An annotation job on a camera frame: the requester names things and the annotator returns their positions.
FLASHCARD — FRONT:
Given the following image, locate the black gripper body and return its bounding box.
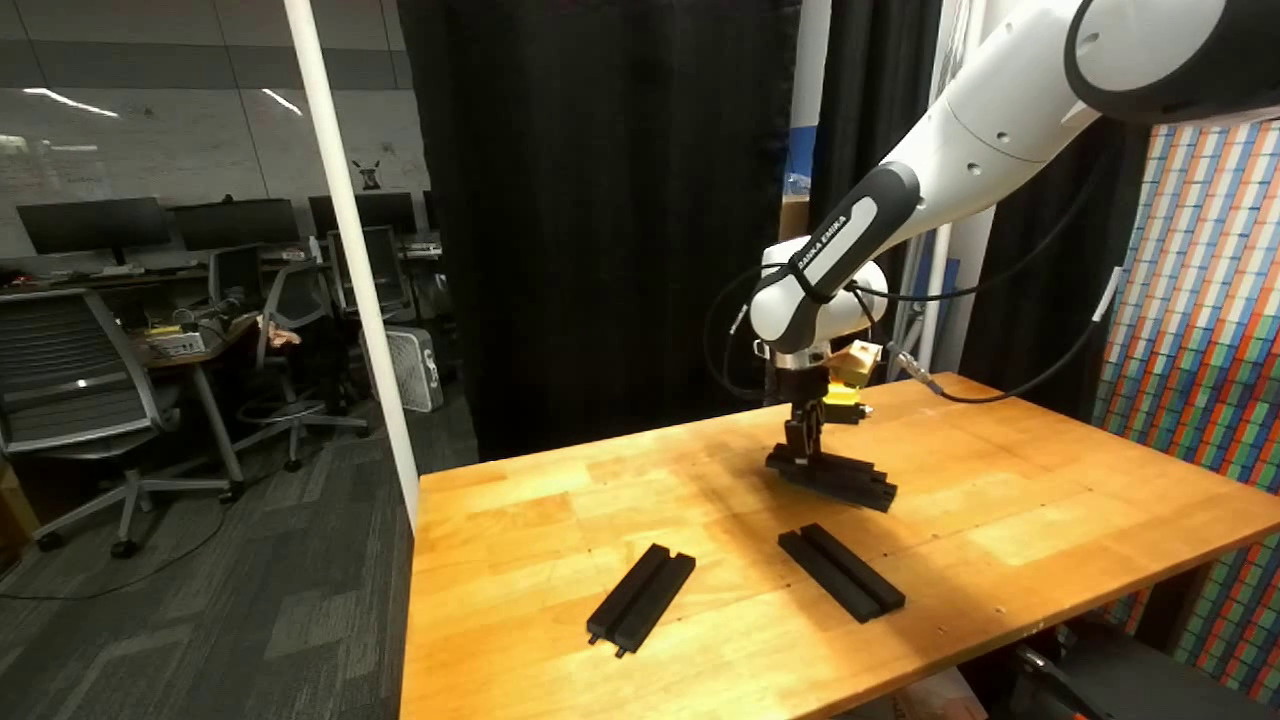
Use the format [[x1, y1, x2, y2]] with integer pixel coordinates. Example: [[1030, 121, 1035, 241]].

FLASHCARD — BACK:
[[775, 359, 833, 418]]

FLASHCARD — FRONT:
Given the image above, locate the black grooved pad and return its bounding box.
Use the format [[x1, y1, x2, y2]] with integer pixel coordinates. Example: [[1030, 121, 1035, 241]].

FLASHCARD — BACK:
[[782, 459, 898, 512], [775, 521, 906, 630], [760, 441, 890, 495], [581, 542, 699, 659], [797, 476, 898, 521]]

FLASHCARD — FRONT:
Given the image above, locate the yellow emergency stop button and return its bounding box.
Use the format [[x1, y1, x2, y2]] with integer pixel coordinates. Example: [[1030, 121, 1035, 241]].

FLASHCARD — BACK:
[[815, 377, 873, 427]]

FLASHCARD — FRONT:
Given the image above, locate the white board panel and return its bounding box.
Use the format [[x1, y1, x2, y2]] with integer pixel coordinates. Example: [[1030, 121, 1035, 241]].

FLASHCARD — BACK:
[[913, 0, 1053, 382]]

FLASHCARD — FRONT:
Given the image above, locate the blue poster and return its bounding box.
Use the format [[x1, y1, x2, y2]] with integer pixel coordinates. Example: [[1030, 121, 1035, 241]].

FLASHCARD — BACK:
[[778, 121, 818, 203]]

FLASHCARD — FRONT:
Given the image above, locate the wide black curtain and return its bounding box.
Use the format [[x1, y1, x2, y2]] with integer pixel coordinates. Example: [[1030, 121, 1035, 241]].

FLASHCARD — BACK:
[[392, 0, 802, 465]]

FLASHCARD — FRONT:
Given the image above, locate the narrow black curtain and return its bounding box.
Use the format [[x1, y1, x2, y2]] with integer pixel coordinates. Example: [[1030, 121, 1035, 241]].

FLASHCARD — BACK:
[[797, 0, 1153, 392]]

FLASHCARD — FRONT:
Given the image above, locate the white bin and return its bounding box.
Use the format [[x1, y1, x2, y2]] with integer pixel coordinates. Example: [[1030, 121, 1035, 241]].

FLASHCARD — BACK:
[[385, 326, 446, 421]]

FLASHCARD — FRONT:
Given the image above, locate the multicolour patterned panel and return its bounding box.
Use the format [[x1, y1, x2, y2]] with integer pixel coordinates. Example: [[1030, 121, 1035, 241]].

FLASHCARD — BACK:
[[1088, 111, 1280, 707]]

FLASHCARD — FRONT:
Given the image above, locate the black chair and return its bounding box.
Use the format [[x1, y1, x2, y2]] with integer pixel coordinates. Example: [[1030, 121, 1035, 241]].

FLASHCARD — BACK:
[[1004, 630, 1280, 720]]

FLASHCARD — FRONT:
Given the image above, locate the black computer monitor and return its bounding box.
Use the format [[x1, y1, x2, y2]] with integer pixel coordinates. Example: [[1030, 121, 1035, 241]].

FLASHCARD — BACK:
[[306, 189, 420, 245], [13, 197, 175, 262], [172, 197, 303, 252]]

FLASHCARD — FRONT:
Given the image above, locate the white vertical pole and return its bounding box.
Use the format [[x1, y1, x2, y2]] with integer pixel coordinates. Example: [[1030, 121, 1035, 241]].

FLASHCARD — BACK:
[[275, 0, 423, 529]]

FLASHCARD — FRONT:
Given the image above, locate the dark office chair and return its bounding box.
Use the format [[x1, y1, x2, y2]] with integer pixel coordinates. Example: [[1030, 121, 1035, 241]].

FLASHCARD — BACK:
[[234, 257, 378, 474]]

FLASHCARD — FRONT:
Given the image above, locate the office desk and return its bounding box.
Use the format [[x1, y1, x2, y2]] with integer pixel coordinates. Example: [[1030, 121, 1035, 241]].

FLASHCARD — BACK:
[[123, 312, 264, 500]]

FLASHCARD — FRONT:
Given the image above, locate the grey mesh office chair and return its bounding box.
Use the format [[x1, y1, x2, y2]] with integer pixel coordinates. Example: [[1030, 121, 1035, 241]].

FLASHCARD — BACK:
[[0, 284, 248, 563]]

